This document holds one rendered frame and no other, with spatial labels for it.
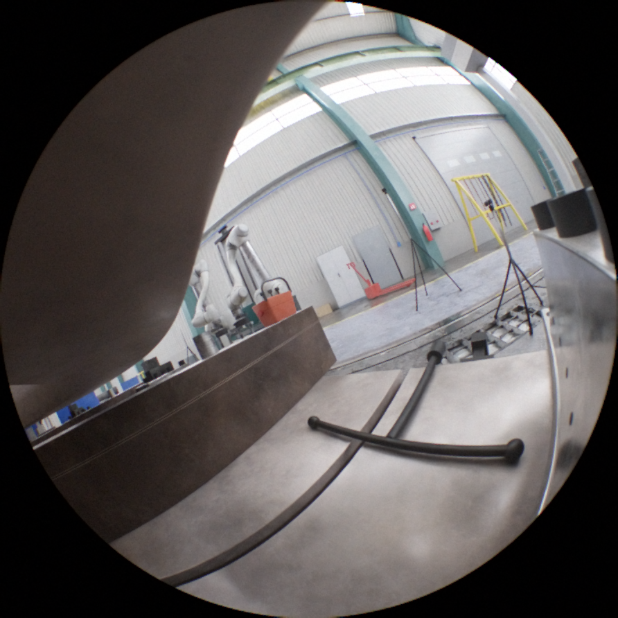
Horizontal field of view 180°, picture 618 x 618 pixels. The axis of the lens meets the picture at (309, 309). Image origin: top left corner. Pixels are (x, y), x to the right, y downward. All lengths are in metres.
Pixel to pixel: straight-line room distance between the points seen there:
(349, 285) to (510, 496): 6.52
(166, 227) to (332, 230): 7.27
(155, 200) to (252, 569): 0.58
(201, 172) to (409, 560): 0.54
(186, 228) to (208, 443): 0.67
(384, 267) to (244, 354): 6.64
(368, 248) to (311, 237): 2.16
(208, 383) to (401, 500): 0.65
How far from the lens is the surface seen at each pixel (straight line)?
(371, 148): 7.56
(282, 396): 0.89
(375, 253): 7.15
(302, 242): 7.58
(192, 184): 0.17
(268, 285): 1.57
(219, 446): 0.77
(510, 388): 0.62
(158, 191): 0.17
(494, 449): 0.45
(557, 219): 0.28
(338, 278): 6.64
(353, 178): 8.11
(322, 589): 0.45
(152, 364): 1.73
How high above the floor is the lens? 0.72
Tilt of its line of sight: 2 degrees down
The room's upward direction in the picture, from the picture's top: 25 degrees counter-clockwise
